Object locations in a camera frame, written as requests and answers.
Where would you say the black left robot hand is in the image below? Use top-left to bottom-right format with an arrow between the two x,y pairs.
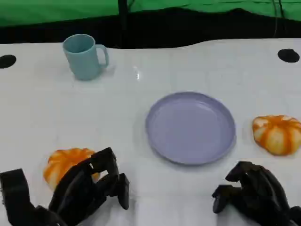
48,147 -> 130,226

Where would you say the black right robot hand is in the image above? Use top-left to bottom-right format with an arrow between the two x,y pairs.
211,161 -> 295,226

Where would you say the orange white toy bread roll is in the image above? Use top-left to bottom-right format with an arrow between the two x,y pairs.
252,114 -> 301,156
43,147 -> 101,190

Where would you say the lilac plate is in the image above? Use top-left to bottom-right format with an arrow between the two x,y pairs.
145,91 -> 237,165

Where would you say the pale green mug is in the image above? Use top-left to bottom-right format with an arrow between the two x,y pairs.
62,33 -> 109,81

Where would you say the black round table grommet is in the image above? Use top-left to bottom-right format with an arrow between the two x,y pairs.
0,54 -> 17,69
277,48 -> 301,63

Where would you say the black upright pole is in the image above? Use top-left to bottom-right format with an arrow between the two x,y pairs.
118,0 -> 129,48

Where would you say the green cloth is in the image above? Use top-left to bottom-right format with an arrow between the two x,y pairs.
0,0 -> 301,28

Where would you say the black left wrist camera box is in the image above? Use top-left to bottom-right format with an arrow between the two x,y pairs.
0,168 -> 37,226

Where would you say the thin black hanging cable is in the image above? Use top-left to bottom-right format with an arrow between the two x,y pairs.
271,0 -> 285,38

